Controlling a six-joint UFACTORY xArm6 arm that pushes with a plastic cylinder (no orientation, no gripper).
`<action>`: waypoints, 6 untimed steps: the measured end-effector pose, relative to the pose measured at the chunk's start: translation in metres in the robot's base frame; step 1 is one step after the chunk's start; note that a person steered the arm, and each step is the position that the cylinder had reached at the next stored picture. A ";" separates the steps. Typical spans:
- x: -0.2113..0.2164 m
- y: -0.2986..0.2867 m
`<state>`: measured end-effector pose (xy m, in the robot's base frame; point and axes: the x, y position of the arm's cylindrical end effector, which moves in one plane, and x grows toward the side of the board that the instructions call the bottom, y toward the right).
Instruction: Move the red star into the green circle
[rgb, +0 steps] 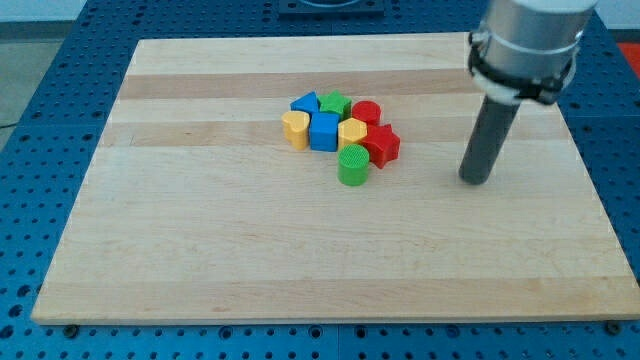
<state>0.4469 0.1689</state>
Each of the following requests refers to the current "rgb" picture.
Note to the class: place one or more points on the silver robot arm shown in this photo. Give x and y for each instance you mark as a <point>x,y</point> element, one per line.
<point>527,49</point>

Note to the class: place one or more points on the red star block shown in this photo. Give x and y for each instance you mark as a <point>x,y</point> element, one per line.
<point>382,144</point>

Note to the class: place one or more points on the green star block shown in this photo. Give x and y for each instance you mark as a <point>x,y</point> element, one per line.
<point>336,103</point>

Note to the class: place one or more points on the green cylinder block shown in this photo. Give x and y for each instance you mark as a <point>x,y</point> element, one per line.
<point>353,165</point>

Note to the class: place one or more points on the blue cube block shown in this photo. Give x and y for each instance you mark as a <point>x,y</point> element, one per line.
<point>323,131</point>

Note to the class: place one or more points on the yellow hexagon block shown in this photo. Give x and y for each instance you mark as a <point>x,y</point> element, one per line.
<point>351,131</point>

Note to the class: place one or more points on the yellow heart block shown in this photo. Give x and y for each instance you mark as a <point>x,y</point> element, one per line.
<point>296,128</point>

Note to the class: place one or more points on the blue triangle block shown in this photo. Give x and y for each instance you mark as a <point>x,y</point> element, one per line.
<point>307,103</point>

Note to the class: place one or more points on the red cylinder block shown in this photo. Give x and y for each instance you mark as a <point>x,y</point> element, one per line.
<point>367,111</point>

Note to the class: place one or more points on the wooden board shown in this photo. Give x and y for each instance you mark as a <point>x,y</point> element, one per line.
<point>196,210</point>

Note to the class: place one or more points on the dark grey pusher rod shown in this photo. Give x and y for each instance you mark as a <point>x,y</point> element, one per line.
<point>491,128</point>

